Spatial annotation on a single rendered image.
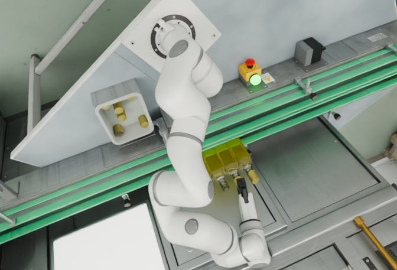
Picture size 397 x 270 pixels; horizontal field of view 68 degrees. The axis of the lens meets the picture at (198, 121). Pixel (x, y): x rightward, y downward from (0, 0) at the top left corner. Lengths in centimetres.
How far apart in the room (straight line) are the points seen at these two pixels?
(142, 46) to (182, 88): 39
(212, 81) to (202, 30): 33
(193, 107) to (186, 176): 16
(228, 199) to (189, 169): 65
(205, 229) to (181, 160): 18
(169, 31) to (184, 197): 53
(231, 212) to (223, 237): 48
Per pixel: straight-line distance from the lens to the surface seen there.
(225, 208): 127
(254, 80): 124
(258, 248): 95
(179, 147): 66
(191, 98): 67
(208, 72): 75
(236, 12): 116
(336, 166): 145
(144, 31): 100
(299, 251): 124
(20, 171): 179
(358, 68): 145
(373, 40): 160
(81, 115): 123
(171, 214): 79
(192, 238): 74
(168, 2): 99
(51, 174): 137
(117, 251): 130
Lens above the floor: 167
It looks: 41 degrees down
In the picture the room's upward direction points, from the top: 152 degrees clockwise
